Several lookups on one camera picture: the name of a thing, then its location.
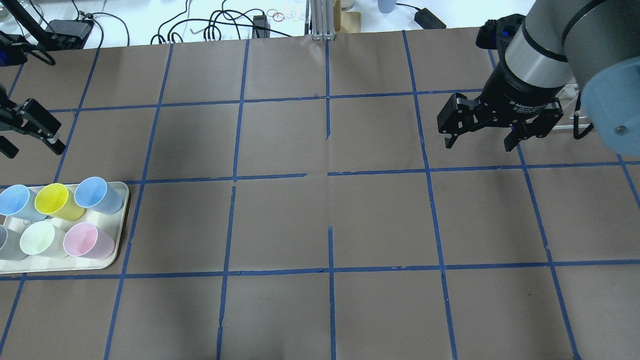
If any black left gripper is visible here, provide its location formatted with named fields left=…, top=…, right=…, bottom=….
left=0, top=86, right=67, bottom=158

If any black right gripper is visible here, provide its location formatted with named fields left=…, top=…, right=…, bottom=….
left=436, top=63, right=563, bottom=152

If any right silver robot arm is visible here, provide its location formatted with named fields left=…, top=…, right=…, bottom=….
left=437, top=0, right=640, bottom=157

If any light blue cup front-right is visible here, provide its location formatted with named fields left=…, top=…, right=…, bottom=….
left=0, top=184, right=48, bottom=223

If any light blue cup front-left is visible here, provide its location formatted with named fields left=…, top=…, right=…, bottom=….
left=74, top=177, right=125, bottom=215

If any pale yellow plastic cup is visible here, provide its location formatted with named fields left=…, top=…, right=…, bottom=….
left=19, top=221, right=68, bottom=259

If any grey plastic cup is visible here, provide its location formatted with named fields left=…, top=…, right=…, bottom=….
left=0, top=225, right=28, bottom=261

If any pink plastic cup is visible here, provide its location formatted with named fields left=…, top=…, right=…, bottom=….
left=63, top=222, right=115, bottom=260

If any blue cup on desk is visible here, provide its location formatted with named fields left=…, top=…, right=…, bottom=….
left=377, top=0, right=397, bottom=14

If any cream plastic tray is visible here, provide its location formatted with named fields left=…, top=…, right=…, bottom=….
left=0, top=181, right=130, bottom=275

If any black adapter top desk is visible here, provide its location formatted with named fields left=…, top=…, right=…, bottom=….
left=413, top=7, right=447, bottom=30

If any wooden mug tree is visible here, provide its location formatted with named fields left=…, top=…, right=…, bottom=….
left=331, top=0, right=362, bottom=34

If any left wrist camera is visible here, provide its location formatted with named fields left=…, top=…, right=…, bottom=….
left=0, top=30, right=57, bottom=68

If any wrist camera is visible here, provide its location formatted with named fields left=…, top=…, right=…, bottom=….
left=475, top=13, right=526, bottom=50
left=0, top=30, right=57, bottom=68

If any white wire cup rack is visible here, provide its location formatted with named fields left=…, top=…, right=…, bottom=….
left=552, top=85, right=601, bottom=133

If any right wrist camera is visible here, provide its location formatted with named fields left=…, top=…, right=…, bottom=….
left=475, top=13, right=526, bottom=50

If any aluminium frame post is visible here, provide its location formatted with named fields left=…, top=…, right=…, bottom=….
left=308, top=0, right=339, bottom=41

